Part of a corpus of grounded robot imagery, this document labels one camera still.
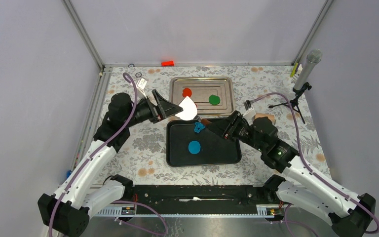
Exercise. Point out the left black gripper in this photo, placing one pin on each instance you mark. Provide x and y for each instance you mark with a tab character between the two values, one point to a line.
164	109

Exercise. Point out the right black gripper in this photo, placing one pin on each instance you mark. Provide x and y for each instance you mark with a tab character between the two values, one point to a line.
227	126

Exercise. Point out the black plastic tray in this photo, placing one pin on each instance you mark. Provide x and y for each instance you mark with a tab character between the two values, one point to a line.
214	150

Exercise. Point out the blue dough scrap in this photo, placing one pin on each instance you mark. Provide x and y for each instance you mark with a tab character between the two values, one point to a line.
198	127

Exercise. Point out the wooden dough roller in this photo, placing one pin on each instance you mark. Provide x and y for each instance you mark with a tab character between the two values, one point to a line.
269	116

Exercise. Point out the brown handled tool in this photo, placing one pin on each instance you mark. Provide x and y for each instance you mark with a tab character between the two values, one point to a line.
190	112

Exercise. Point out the blue dough piece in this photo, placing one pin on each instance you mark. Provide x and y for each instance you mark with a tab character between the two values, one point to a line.
194	147

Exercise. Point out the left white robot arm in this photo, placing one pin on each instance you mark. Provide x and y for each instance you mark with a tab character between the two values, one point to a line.
69	209

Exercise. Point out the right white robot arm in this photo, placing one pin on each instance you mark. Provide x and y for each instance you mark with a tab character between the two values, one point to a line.
348	213

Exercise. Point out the green dough disc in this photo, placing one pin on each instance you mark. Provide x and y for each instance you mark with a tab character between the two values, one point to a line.
214	99

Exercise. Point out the orange dough disc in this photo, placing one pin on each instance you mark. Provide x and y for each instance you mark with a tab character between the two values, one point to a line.
186	92

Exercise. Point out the silver metal tray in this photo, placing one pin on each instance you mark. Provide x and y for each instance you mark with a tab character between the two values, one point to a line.
202	88

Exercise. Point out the floral tablecloth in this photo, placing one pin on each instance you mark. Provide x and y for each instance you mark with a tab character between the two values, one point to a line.
143	157

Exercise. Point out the orange block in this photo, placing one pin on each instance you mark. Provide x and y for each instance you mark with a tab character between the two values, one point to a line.
168	64

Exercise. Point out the yellow marker pen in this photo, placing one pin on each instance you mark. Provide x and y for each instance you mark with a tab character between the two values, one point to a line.
294	70

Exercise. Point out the grey microphone on tripod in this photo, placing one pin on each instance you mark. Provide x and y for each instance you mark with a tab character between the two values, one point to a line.
302	85

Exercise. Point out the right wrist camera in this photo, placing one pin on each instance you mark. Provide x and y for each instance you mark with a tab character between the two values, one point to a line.
250	111

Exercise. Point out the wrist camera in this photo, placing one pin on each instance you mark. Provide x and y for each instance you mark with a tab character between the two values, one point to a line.
142	83
250	111

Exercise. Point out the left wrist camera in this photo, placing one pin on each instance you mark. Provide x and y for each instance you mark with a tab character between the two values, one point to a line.
142	83

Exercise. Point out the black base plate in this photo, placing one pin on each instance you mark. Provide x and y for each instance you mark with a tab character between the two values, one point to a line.
203	200

